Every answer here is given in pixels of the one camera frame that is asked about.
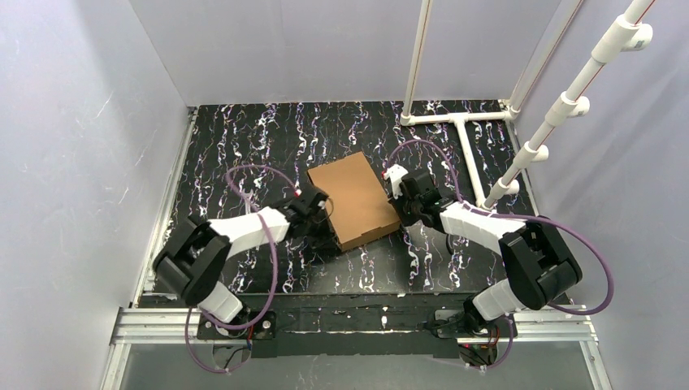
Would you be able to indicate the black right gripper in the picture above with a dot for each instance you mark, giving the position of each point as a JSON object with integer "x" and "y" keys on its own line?
{"x": 408, "y": 205}

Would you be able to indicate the white PVC camera pole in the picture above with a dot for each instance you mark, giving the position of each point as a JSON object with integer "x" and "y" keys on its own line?
{"x": 626, "y": 33}

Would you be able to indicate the white PVC pipe frame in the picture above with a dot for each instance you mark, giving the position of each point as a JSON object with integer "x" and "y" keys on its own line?
{"x": 510, "y": 107}

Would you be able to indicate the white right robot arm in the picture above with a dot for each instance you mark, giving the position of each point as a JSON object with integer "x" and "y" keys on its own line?
{"x": 538, "y": 264}

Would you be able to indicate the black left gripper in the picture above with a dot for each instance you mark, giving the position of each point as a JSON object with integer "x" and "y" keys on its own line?
{"x": 321, "y": 210}

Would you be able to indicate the brown cardboard box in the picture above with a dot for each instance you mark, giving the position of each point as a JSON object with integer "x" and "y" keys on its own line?
{"x": 359, "y": 212}

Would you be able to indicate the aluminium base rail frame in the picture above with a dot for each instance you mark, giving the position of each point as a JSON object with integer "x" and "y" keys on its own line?
{"x": 341, "y": 324}

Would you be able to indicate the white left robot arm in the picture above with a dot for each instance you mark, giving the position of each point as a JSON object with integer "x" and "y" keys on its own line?
{"x": 194, "y": 256}

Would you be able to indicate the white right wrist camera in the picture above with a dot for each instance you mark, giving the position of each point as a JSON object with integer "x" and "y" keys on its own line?
{"x": 394, "y": 175}

